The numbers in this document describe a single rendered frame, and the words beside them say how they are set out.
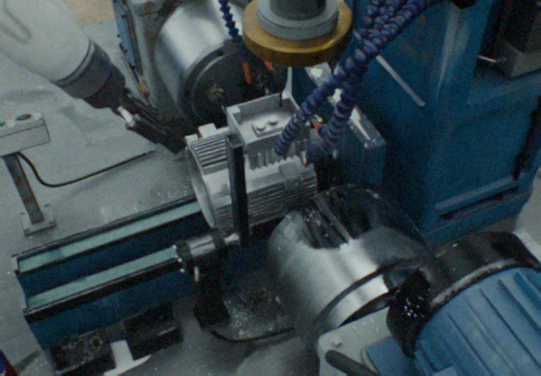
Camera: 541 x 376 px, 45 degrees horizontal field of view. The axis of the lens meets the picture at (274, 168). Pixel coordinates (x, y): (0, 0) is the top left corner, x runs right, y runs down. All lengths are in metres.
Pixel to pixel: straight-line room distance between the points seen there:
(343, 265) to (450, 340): 0.28
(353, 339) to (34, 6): 0.61
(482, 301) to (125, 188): 1.02
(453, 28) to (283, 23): 0.25
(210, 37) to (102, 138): 0.48
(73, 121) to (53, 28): 0.80
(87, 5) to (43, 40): 2.48
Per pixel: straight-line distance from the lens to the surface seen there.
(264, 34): 1.04
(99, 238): 1.32
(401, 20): 0.86
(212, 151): 1.17
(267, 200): 1.19
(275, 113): 1.22
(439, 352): 0.73
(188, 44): 1.36
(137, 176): 1.58
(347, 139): 1.18
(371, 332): 0.89
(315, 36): 1.03
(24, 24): 0.96
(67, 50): 0.99
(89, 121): 1.75
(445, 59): 1.07
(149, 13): 1.50
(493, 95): 1.18
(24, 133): 1.36
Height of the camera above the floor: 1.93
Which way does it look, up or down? 47 degrees down
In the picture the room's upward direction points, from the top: 1 degrees counter-clockwise
